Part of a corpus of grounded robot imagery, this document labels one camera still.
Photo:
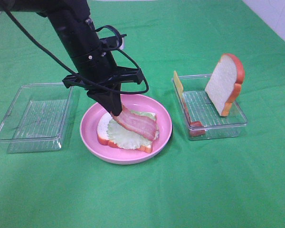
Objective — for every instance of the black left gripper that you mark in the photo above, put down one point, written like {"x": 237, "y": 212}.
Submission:
{"x": 100, "y": 74}

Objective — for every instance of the green lettuce leaf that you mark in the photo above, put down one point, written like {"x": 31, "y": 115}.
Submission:
{"x": 123, "y": 139}

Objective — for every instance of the bread slice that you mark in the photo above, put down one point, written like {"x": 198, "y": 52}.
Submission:
{"x": 225, "y": 83}
{"x": 103, "y": 128}

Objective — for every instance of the bacon strip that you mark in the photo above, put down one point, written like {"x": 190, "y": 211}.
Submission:
{"x": 192, "y": 124}
{"x": 142, "y": 125}

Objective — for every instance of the yellow cheese slice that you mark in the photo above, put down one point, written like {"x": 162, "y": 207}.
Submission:
{"x": 177, "y": 82}

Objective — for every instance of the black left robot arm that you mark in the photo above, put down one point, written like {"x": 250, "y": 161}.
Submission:
{"x": 71, "y": 21}

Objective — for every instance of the pink round plate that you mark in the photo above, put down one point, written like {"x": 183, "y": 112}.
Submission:
{"x": 90, "y": 120}

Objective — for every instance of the left clear plastic tray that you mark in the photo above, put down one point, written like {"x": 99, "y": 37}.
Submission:
{"x": 37, "y": 119}

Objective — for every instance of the clear plastic tray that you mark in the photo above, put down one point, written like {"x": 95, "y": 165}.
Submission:
{"x": 37, "y": 119}
{"x": 202, "y": 109}

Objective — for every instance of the right clear plastic tray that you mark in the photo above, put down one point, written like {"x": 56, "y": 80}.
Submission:
{"x": 202, "y": 109}

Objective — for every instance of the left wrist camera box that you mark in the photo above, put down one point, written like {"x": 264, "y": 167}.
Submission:
{"x": 113, "y": 43}

